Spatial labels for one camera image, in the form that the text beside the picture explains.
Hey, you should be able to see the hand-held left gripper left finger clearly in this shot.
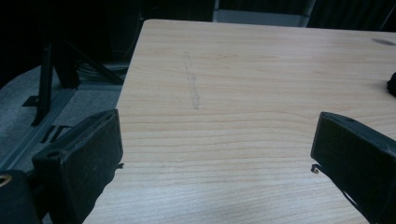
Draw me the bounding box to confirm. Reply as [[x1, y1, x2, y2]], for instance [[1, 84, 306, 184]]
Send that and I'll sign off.
[[31, 108, 125, 224]]

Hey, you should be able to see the black metal stand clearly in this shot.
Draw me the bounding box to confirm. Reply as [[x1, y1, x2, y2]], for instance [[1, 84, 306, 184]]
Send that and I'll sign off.
[[21, 36, 125, 127]]

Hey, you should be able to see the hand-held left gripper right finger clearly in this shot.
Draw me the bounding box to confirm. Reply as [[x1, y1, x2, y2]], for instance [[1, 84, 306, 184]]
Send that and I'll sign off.
[[310, 111, 396, 224]]

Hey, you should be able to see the dark object at table edge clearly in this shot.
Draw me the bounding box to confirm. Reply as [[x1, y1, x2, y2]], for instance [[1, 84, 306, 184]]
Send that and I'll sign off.
[[386, 72, 396, 97]]

